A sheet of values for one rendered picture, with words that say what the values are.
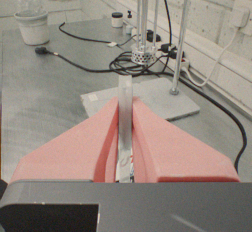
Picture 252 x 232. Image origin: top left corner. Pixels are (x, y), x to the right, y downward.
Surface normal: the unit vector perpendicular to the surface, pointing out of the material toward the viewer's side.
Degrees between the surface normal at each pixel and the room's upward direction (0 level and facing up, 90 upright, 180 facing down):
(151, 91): 0
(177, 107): 0
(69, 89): 0
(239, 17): 90
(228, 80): 90
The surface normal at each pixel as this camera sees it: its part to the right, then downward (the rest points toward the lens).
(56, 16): 0.39, 0.54
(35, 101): 0.00, -0.81
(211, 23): -0.92, 0.23
